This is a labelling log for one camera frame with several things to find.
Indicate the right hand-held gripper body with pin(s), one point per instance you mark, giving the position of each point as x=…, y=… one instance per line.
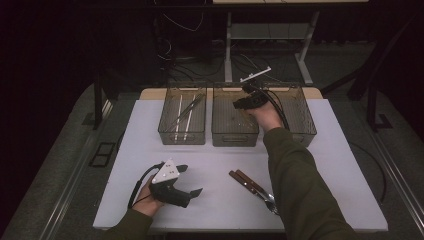
x=260, y=100

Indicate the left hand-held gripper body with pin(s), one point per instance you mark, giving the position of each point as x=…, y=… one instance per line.
x=168, y=193

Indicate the brown transparent plastic bin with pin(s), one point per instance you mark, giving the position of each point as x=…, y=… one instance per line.
x=226, y=113
x=300, y=113
x=170, y=110

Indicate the metal chopstick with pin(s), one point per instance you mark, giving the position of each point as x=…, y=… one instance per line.
x=190, y=110
x=186, y=111

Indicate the person's right hand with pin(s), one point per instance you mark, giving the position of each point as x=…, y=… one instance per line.
x=268, y=116

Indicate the person's left hand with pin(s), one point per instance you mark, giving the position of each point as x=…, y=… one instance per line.
x=146, y=203

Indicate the white-legged desk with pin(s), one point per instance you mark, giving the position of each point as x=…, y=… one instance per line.
x=228, y=50

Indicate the black metal stand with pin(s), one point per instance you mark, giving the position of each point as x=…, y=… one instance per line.
x=97, y=100
x=371, y=106

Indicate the black floor socket frame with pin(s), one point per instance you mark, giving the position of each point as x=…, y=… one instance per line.
x=96, y=161

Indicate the metal floor rail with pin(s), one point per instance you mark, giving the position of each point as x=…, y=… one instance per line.
x=80, y=166
x=396, y=173

